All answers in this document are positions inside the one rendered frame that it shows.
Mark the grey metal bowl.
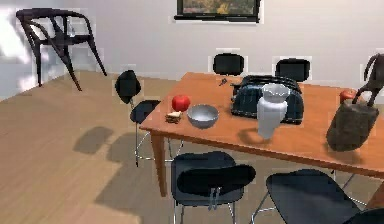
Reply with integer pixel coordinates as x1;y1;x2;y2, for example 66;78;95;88
186;104;220;130

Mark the red apple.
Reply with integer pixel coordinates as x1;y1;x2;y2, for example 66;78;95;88
171;94;192;113
339;88;358;104

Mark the sliced bread sandwich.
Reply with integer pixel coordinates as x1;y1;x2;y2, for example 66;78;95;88
165;110;183;125

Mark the brown wooden dining table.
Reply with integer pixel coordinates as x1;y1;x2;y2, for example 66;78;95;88
139;71;384;210

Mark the black toaster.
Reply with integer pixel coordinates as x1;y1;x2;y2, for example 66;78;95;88
230;75;305;126

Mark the black dining chair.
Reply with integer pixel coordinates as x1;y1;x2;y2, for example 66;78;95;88
274;58;311;83
170;150;257;224
250;168;384;224
114;69;185;168
212;53;246;77

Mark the white ceramic jug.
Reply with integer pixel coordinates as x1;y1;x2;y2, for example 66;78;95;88
256;83;291;140

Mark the framed landscape picture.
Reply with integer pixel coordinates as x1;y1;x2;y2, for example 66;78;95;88
173;0;262;24

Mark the dark wooden armchair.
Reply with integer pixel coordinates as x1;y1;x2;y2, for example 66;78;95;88
15;8;108;92

